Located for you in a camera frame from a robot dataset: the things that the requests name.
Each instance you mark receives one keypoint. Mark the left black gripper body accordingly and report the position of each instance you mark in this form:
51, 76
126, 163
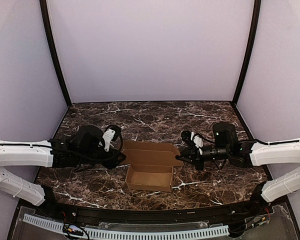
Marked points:
112, 156

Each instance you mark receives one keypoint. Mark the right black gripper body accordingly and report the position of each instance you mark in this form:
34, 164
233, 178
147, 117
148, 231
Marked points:
196, 155

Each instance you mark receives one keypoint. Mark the brown cardboard box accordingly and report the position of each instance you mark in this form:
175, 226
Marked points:
151, 165

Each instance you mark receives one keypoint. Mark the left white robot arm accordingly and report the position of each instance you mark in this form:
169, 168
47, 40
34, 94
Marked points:
27, 154

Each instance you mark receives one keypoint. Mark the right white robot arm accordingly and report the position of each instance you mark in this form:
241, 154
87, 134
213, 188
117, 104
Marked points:
276, 153

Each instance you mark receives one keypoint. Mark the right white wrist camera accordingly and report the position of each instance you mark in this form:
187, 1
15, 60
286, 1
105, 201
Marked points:
197, 140

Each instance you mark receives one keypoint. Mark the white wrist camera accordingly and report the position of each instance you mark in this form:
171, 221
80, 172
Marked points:
108, 136
197, 140

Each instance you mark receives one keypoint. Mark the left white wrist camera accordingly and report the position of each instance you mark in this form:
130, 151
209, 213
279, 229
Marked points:
108, 136

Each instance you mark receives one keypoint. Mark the black front table rail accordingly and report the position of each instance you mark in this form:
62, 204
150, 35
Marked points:
231, 213

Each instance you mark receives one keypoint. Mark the white slotted cable duct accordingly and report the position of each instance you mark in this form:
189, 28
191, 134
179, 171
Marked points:
120, 231

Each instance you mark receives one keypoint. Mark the right black frame post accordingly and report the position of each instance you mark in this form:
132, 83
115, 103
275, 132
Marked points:
248, 51

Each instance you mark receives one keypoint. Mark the black frame post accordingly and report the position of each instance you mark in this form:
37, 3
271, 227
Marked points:
248, 51
53, 51

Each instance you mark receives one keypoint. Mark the left black frame post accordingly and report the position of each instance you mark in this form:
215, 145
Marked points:
53, 51

